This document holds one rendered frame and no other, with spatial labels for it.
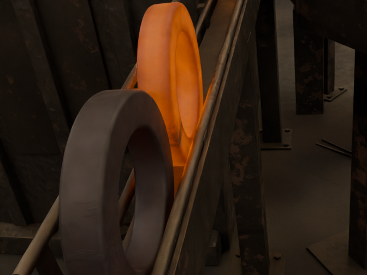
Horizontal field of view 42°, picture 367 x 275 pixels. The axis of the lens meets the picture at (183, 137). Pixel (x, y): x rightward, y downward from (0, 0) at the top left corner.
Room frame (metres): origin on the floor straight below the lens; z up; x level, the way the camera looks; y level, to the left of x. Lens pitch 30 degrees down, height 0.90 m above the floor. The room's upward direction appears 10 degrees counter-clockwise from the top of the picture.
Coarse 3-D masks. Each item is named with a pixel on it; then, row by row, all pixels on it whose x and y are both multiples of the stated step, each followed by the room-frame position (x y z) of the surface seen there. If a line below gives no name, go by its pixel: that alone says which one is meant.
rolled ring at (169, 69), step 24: (144, 24) 0.48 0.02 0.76; (168, 24) 0.47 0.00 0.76; (192, 24) 0.57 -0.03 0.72; (144, 48) 0.45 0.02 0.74; (168, 48) 0.45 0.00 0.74; (192, 48) 0.56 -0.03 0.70; (144, 72) 0.44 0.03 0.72; (168, 72) 0.43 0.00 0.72; (192, 72) 0.56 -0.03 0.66; (168, 96) 0.42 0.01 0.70; (192, 96) 0.55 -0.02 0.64; (168, 120) 0.42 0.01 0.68; (192, 120) 0.52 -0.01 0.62
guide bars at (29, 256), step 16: (176, 0) 0.75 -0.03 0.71; (208, 0) 0.89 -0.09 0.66; (208, 16) 0.88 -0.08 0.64; (128, 80) 0.52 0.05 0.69; (128, 192) 0.40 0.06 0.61; (48, 224) 0.30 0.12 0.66; (32, 240) 0.29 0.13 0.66; (48, 240) 0.29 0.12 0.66; (32, 256) 0.27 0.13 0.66; (48, 256) 0.29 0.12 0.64; (16, 272) 0.26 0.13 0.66; (48, 272) 0.29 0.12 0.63
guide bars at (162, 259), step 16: (240, 0) 0.83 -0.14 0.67; (224, 48) 0.66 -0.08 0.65; (224, 64) 0.62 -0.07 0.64; (208, 96) 0.54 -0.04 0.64; (208, 112) 0.50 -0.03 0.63; (208, 128) 0.50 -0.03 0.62; (192, 144) 0.45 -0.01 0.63; (192, 160) 0.42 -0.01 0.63; (192, 176) 0.40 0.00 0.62; (176, 192) 0.38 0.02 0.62; (176, 208) 0.35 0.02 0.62; (176, 224) 0.33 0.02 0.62; (176, 240) 0.33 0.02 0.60; (160, 256) 0.30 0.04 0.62; (160, 272) 0.28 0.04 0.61
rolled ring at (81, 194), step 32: (96, 96) 0.35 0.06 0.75; (128, 96) 0.34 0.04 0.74; (96, 128) 0.30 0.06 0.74; (128, 128) 0.32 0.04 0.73; (160, 128) 0.39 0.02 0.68; (64, 160) 0.28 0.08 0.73; (96, 160) 0.28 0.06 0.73; (160, 160) 0.39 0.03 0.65; (64, 192) 0.27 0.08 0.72; (96, 192) 0.26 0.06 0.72; (160, 192) 0.38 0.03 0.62; (64, 224) 0.26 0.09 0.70; (96, 224) 0.25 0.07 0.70; (160, 224) 0.35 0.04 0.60; (64, 256) 0.25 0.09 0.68; (96, 256) 0.24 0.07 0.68; (128, 256) 0.32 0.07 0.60
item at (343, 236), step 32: (320, 0) 0.82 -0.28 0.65; (352, 0) 0.74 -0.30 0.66; (320, 32) 0.82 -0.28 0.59; (352, 32) 0.74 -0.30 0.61; (352, 128) 0.84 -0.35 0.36; (352, 160) 0.84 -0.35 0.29; (352, 192) 0.83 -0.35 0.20; (352, 224) 0.83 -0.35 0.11; (320, 256) 0.85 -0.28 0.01; (352, 256) 0.83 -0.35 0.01
